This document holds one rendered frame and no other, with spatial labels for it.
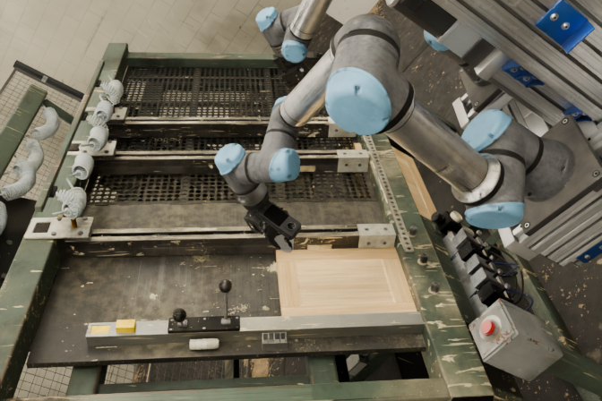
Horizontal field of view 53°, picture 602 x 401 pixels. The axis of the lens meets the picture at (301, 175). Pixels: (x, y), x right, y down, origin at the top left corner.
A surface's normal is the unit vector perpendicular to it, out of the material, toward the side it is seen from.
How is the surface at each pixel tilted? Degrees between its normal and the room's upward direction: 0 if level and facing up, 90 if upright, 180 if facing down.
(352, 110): 82
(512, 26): 90
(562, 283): 0
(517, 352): 90
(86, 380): 58
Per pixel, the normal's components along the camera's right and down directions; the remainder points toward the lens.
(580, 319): -0.82, -0.43
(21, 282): 0.05, -0.83
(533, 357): 0.10, 0.56
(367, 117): -0.30, 0.77
